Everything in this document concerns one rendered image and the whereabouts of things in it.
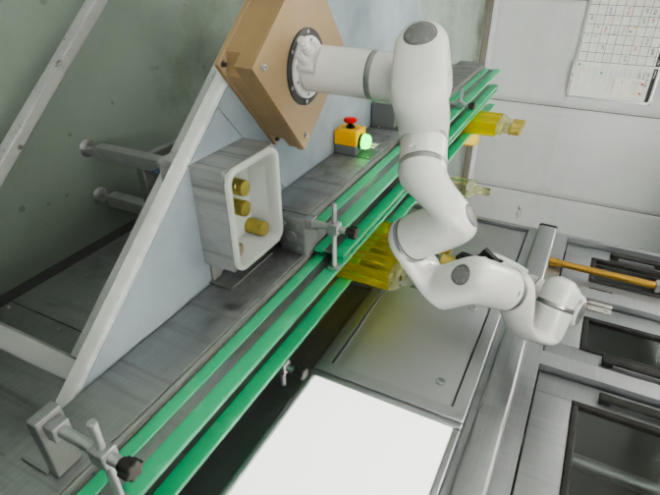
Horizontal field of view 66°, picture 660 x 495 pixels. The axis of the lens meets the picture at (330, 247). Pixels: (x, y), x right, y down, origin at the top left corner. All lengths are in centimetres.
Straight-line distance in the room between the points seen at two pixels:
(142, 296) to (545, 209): 690
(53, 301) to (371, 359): 90
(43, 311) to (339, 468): 92
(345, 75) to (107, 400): 73
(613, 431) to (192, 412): 84
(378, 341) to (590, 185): 632
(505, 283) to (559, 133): 629
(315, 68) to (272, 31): 12
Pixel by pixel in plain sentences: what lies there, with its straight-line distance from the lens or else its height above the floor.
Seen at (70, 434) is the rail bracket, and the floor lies 90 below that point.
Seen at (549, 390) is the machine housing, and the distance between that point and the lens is 127.
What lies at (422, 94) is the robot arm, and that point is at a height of 115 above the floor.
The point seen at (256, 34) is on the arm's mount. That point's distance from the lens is 103.
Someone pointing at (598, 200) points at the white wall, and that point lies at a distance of 747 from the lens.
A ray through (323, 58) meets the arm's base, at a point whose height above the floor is 90.
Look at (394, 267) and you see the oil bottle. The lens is 121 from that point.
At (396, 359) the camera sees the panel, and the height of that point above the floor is 114.
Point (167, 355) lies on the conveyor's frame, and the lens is 97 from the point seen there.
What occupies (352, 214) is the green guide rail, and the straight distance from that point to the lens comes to 120.
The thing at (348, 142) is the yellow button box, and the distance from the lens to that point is 148.
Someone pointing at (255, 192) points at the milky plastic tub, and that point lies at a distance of 113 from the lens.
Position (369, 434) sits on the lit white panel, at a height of 116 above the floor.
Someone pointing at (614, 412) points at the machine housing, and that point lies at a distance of 128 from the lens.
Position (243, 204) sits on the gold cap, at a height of 81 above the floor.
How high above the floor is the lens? 139
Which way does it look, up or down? 23 degrees down
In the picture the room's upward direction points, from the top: 105 degrees clockwise
